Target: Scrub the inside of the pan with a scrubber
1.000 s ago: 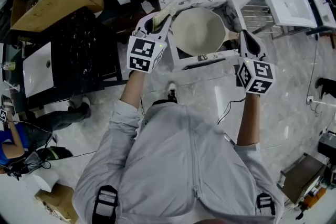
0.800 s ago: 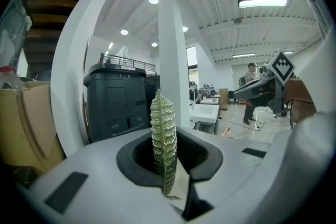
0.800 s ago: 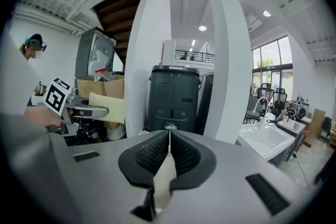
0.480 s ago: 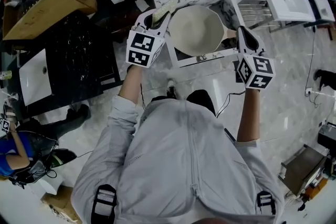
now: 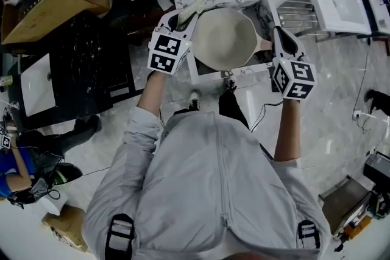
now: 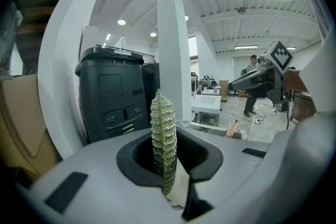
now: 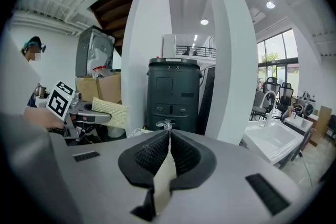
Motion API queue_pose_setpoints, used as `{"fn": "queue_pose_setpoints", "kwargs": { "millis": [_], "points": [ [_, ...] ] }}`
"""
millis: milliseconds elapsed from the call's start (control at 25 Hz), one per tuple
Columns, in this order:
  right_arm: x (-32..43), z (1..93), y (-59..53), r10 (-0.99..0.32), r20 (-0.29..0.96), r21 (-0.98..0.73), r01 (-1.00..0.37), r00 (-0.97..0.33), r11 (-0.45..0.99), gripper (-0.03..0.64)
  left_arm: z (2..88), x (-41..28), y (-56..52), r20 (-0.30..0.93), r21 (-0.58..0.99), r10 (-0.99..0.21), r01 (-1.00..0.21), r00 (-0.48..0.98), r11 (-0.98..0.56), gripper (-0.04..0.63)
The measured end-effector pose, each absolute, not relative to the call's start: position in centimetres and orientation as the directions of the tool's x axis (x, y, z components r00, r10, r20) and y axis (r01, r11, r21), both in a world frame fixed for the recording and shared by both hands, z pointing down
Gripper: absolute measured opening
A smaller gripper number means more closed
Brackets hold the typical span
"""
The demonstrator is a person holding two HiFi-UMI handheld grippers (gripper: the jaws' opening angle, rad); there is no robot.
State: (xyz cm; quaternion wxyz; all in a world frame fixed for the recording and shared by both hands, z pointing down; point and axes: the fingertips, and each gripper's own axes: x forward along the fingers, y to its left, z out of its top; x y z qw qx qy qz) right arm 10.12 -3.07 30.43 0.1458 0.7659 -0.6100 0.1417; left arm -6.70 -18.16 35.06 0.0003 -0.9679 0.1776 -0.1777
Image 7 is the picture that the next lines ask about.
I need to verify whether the beige frying pan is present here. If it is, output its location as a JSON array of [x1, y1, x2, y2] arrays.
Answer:
[[153, 151, 177, 216]]

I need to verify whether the grey wrapped appliance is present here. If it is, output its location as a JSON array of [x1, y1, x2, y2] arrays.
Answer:
[[75, 25, 117, 78]]

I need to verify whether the white sink stand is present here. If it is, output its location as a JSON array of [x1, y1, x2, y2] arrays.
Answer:
[[284, 112, 320, 145]]

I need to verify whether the grey office chair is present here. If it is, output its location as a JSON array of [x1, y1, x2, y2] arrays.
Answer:
[[250, 91, 271, 122]]

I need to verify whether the dark grey tall appliance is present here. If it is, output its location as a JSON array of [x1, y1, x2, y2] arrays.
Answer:
[[145, 57, 204, 135]]

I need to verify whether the white gooseneck faucet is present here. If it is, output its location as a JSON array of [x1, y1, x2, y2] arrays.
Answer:
[[258, 90, 277, 127]]

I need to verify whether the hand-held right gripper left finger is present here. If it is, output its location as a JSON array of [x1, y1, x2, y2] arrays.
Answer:
[[49, 130, 171, 224]]

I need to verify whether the yellow sponge cloth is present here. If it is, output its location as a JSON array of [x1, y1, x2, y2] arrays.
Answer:
[[91, 97, 130, 130]]

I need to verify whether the wooden staircase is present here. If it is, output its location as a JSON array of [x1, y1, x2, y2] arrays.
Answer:
[[90, 0, 142, 56]]

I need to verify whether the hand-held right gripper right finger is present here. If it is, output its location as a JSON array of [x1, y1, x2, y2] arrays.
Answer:
[[156, 130, 302, 224]]

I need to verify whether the black mesh office chair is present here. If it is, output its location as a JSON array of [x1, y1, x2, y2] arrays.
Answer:
[[278, 82, 294, 114], [262, 77, 279, 109]]

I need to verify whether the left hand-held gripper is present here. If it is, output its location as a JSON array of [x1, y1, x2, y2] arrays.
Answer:
[[46, 80, 112, 141]]

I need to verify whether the chrome faucet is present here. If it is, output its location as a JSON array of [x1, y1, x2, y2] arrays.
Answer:
[[155, 118, 176, 132]]

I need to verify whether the large cardboard box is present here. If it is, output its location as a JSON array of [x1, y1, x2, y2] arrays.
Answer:
[[75, 72, 123, 105]]

